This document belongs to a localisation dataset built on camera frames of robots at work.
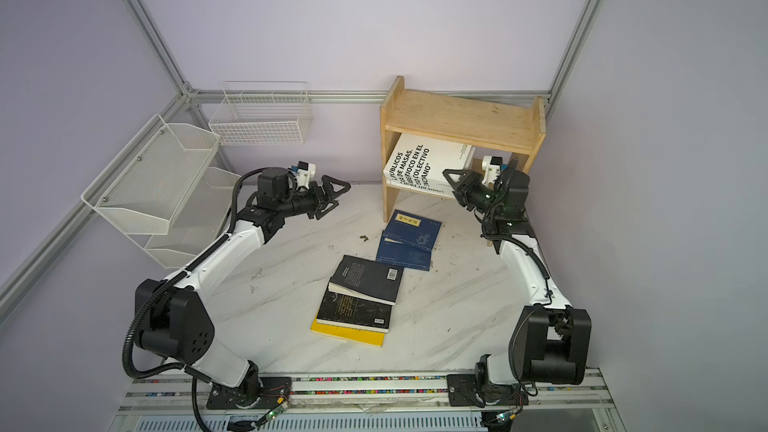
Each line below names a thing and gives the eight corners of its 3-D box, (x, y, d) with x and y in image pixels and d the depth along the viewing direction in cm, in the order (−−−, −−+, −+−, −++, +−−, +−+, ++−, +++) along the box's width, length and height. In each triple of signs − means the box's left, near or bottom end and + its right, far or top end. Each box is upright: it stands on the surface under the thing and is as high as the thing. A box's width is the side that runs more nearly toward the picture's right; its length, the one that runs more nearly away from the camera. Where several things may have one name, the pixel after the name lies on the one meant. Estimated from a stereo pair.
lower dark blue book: (374, 260, 101) (373, 256, 99) (383, 236, 107) (382, 232, 105) (428, 274, 97) (429, 270, 96) (434, 248, 104) (435, 244, 102)
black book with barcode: (331, 295, 93) (328, 288, 88) (344, 260, 101) (342, 251, 96) (395, 309, 90) (395, 301, 85) (403, 271, 98) (403, 262, 94)
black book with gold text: (316, 323, 87) (314, 318, 84) (326, 295, 92) (324, 289, 89) (387, 337, 84) (387, 333, 81) (393, 307, 90) (393, 302, 87)
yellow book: (311, 332, 86) (309, 329, 84) (317, 317, 88) (315, 314, 86) (383, 350, 82) (382, 348, 81) (387, 334, 85) (386, 331, 83)
